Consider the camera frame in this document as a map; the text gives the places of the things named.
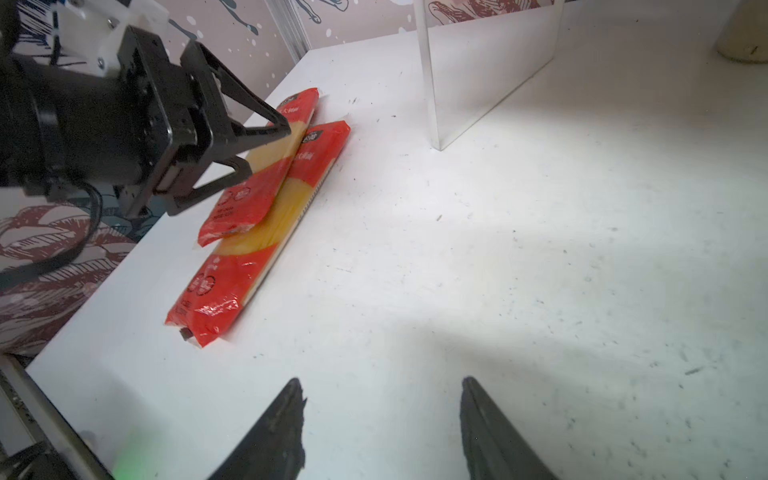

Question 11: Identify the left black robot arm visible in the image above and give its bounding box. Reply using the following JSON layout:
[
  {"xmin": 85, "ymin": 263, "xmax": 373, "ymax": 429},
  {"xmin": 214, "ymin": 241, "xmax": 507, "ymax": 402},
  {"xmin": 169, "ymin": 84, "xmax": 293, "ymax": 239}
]
[{"xmin": 1, "ymin": 1, "xmax": 290, "ymax": 218}]

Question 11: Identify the red spaghetti box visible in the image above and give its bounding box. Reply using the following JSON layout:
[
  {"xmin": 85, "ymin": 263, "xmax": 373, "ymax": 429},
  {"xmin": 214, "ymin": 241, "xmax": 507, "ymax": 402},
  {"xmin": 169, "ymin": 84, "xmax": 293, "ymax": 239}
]
[
  {"xmin": 197, "ymin": 88, "xmax": 320, "ymax": 247},
  {"xmin": 165, "ymin": 120, "xmax": 351, "ymax": 347}
]

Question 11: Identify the glass spice jar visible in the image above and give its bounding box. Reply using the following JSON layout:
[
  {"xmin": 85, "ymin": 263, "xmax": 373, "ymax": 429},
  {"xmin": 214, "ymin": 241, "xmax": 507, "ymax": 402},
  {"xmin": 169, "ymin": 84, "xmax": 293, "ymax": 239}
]
[{"xmin": 715, "ymin": 0, "xmax": 767, "ymax": 64}]

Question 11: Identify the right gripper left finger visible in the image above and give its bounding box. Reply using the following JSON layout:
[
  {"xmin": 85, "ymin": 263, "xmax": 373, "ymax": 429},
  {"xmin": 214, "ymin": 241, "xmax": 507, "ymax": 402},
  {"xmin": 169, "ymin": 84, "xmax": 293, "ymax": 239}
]
[{"xmin": 209, "ymin": 377, "xmax": 306, "ymax": 480}]

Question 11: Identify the wooden two-tier shelf rack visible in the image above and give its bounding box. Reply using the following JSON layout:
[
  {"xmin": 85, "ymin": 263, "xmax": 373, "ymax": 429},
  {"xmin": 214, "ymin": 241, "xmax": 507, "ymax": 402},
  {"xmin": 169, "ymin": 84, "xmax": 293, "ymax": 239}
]
[{"xmin": 413, "ymin": 1, "xmax": 565, "ymax": 151}]

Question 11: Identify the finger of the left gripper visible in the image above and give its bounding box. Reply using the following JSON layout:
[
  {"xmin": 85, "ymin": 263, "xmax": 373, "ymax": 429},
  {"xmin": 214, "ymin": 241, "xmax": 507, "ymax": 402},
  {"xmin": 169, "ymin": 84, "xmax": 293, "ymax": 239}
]
[
  {"xmin": 157, "ymin": 156, "xmax": 252, "ymax": 216},
  {"xmin": 180, "ymin": 41, "xmax": 291, "ymax": 162}
]

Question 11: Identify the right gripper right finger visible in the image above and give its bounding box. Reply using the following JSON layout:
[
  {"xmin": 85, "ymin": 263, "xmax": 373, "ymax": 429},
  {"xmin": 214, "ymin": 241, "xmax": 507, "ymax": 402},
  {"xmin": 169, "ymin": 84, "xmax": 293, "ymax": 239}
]
[{"xmin": 460, "ymin": 376, "xmax": 557, "ymax": 480}]

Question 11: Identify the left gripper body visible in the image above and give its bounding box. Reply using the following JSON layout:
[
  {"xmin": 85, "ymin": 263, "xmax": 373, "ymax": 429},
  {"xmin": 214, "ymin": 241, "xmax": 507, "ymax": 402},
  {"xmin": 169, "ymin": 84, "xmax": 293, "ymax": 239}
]
[{"xmin": 113, "ymin": 27, "xmax": 216, "ymax": 216}]

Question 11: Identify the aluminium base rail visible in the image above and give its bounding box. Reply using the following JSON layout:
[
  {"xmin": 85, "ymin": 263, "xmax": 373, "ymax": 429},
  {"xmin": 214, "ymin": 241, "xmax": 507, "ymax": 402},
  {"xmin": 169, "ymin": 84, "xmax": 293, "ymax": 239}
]
[{"xmin": 1, "ymin": 354, "xmax": 112, "ymax": 479}]

